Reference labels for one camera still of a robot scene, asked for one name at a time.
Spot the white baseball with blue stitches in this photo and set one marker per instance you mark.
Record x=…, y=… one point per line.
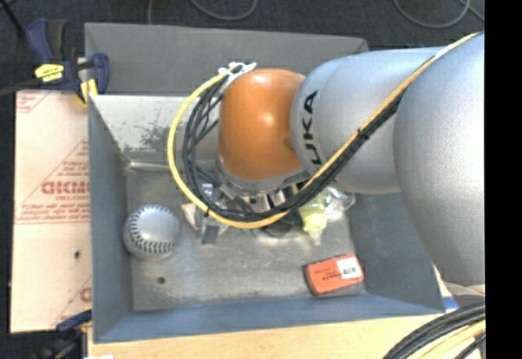
x=151, y=231

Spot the clear bottle with yellow liquid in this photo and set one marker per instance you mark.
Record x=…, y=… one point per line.
x=313, y=216

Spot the orange flat block white label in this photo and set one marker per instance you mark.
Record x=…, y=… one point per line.
x=332, y=273

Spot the grey metal bin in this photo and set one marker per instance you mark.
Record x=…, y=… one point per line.
x=244, y=267

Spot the brown cardboard board red print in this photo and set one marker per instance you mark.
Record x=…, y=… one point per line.
x=49, y=169

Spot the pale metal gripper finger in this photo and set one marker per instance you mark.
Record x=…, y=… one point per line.
x=207, y=193
x=210, y=231

